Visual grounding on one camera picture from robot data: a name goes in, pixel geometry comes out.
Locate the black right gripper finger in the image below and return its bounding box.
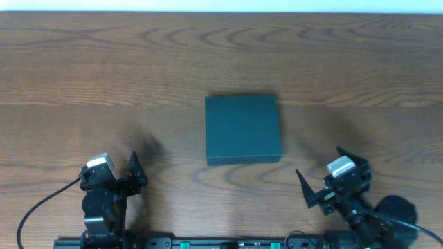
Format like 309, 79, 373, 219
336, 146, 369, 166
296, 169, 315, 201

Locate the dark green box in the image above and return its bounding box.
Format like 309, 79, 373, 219
205, 94, 282, 166

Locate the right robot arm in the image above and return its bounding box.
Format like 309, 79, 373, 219
296, 147, 419, 248

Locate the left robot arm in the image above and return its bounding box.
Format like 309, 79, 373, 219
79, 151, 148, 248

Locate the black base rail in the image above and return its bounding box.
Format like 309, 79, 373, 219
53, 237, 333, 249

